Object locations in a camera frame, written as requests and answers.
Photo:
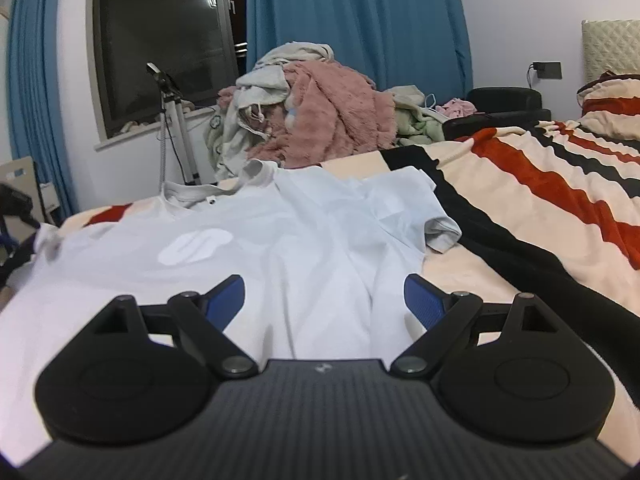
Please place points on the tripod with camera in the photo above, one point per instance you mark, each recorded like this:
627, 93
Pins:
181, 130

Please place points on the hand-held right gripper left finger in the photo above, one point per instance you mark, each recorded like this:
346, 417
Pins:
228, 298

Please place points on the quilted cream headboard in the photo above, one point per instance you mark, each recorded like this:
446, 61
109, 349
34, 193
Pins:
612, 45

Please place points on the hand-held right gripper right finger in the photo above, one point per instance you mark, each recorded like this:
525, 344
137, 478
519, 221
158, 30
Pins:
423, 301

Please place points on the wide blue curtain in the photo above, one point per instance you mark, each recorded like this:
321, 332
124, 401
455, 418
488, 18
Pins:
360, 20

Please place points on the striped pillow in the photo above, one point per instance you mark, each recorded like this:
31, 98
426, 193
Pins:
612, 105

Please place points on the small pink cloth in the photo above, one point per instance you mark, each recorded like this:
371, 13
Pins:
457, 107

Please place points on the pink fluffy garment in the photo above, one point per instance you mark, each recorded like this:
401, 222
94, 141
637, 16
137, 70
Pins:
340, 110

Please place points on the dark window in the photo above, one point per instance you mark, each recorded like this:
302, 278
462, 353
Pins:
160, 35

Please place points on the white t-shirt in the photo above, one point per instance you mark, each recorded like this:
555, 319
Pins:
300, 240

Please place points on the narrow blue curtain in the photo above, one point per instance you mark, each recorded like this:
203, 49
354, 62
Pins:
35, 85

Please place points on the striped blanket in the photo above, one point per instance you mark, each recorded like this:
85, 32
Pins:
530, 200

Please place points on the pale green garment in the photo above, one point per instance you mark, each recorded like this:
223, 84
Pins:
415, 127

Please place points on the beige crumpled garment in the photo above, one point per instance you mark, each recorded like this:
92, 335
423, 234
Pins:
260, 82

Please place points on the beige cardboard box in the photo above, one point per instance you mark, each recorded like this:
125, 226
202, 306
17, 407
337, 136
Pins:
22, 175

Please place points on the black device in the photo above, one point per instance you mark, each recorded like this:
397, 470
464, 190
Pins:
12, 205

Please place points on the black wall charger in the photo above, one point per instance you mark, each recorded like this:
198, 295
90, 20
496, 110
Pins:
546, 70

